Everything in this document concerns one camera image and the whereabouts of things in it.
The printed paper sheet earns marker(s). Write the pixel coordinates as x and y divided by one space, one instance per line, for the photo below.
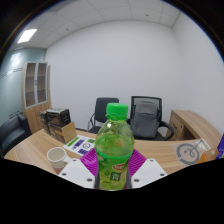
79 144

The wooden side desk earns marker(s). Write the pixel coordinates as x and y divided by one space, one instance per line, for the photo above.
193 125

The dark box with tan side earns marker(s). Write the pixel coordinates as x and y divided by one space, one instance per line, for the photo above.
63 132

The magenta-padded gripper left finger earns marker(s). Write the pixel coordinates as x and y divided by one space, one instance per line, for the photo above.
76 171

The black ribbed box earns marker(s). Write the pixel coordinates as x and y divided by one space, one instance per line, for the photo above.
58 116

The rectangular ceiling light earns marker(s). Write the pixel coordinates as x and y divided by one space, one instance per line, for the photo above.
27 35

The black mesh armchair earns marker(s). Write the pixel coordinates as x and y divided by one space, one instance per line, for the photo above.
165 128

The wooden shelf cabinet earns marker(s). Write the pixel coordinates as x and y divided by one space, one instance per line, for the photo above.
35 96

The black sofa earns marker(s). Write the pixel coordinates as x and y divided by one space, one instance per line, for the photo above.
11 133

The black office chair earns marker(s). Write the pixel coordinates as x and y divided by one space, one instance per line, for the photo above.
101 113

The green drink bottle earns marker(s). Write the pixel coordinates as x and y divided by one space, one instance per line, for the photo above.
113 146

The white and brown ceramic mug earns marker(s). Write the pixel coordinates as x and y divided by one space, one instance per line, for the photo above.
57 158

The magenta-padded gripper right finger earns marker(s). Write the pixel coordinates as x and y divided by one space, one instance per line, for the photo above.
149 170

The upright dark brown box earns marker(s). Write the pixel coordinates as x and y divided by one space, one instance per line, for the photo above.
44 121

